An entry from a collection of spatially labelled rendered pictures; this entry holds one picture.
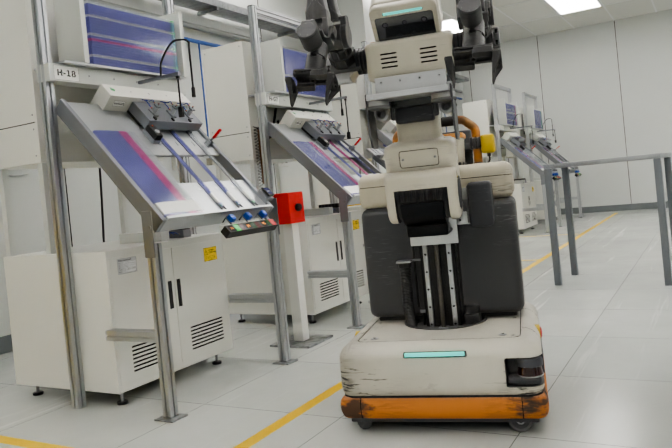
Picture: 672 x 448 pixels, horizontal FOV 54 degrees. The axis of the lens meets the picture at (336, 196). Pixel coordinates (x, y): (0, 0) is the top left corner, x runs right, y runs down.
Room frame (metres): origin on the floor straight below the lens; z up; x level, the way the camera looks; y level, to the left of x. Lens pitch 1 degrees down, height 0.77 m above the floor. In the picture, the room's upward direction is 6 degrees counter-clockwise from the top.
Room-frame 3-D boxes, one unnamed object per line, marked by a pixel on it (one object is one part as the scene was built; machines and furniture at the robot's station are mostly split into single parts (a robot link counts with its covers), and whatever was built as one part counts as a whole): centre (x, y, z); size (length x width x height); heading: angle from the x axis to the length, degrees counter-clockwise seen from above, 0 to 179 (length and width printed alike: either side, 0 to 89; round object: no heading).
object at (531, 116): (9.86, -2.93, 0.95); 1.36 x 0.82 x 1.90; 60
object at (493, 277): (2.37, -0.36, 0.59); 0.55 x 0.34 x 0.83; 74
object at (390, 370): (2.29, -0.34, 0.16); 0.67 x 0.64 x 0.25; 164
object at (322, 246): (4.27, 0.29, 0.31); 0.70 x 0.65 x 0.62; 150
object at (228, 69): (4.44, 0.59, 0.86); 0.70 x 0.67 x 1.72; 150
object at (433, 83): (2.01, -0.26, 0.99); 0.28 x 0.16 x 0.22; 74
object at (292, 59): (4.26, 0.16, 1.52); 0.51 x 0.13 x 0.27; 150
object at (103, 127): (2.94, 0.85, 0.66); 1.01 x 0.73 x 1.31; 60
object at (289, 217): (3.41, 0.25, 0.39); 0.24 x 0.24 x 0.78; 60
